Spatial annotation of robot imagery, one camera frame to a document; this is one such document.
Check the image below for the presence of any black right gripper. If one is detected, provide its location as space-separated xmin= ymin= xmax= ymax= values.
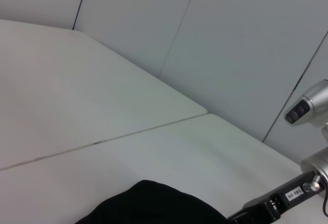
xmin=227 ymin=171 xmax=320 ymax=224

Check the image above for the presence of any black t-shirt with FREE print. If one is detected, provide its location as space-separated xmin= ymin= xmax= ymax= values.
xmin=74 ymin=179 xmax=230 ymax=224

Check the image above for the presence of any right gripper cable with plugs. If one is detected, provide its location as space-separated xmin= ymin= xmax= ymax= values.
xmin=302 ymin=175 xmax=328 ymax=218

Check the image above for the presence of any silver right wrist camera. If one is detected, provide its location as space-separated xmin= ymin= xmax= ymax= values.
xmin=285 ymin=79 xmax=328 ymax=148

